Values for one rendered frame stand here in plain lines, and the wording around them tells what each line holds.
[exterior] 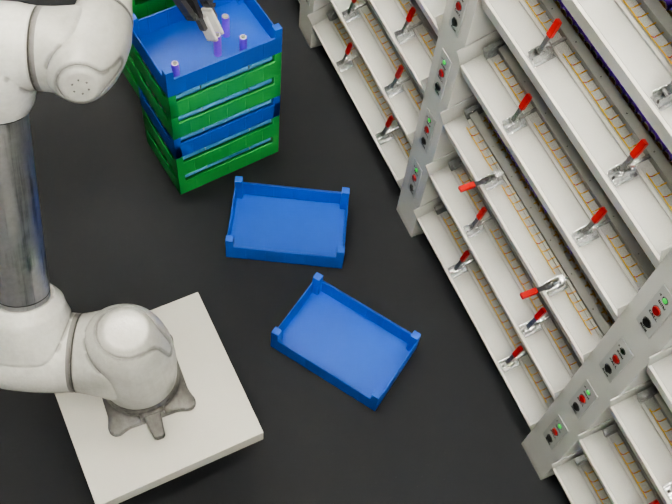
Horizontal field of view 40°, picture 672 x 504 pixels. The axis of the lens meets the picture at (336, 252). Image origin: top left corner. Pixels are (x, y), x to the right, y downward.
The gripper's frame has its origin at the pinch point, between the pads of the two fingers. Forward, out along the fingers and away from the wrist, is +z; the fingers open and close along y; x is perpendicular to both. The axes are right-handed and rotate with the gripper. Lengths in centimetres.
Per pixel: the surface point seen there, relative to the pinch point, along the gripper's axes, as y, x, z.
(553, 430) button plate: 35, 84, 73
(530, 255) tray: 16, 76, 40
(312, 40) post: -50, -19, 46
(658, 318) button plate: 35, 109, 22
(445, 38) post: -10, 53, 7
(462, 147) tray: -2, 55, 30
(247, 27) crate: -13.7, -3.9, 11.8
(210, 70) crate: 4.7, -1.4, 9.4
